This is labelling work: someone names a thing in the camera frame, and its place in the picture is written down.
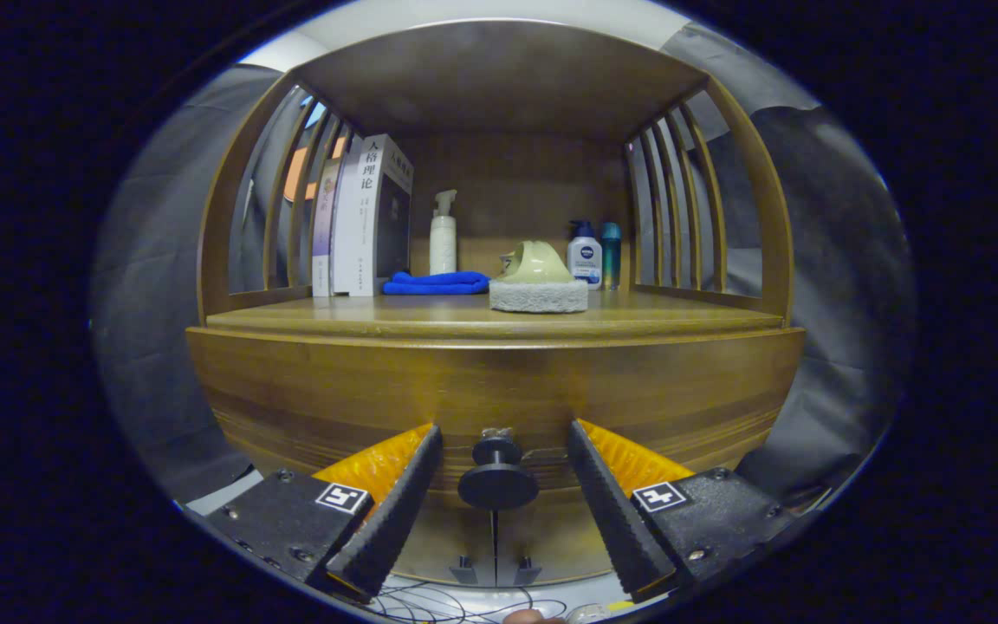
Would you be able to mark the blue folded cloth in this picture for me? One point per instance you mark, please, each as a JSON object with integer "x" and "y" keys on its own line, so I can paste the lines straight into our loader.
{"x": 434, "y": 283}

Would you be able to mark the white pump bottle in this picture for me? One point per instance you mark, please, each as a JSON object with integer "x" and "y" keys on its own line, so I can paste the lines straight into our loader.
{"x": 443, "y": 251}

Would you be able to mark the teal slim bottle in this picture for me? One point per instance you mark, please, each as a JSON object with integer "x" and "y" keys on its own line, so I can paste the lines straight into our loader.
{"x": 611, "y": 256}

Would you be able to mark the thick white book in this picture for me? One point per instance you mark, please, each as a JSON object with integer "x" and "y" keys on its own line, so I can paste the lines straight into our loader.
{"x": 369, "y": 234}

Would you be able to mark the wooden cabinet door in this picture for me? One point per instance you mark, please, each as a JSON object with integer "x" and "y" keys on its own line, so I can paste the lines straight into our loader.
{"x": 551, "y": 537}
{"x": 456, "y": 537}

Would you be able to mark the pale green scrub brush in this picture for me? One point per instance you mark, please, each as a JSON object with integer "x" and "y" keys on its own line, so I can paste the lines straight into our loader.
{"x": 538, "y": 295}

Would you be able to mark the wooden countertop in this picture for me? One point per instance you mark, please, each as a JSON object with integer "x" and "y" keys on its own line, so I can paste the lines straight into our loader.
{"x": 638, "y": 317}

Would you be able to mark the thin purple book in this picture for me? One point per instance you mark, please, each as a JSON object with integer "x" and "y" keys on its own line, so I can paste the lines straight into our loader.
{"x": 324, "y": 243}

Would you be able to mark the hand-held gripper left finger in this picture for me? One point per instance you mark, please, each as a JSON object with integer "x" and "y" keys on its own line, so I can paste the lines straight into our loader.
{"x": 391, "y": 520}

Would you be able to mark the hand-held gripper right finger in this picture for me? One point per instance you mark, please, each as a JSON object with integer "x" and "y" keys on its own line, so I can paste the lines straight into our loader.
{"x": 620, "y": 520}

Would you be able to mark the wooden cabinet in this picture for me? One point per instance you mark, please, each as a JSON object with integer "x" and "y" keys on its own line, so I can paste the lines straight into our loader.
{"x": 499, "y": 78}

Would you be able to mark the white lotion bottle blue cap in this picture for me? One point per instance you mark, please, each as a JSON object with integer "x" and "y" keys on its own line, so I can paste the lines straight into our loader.
{"x": 587, "y": 260}

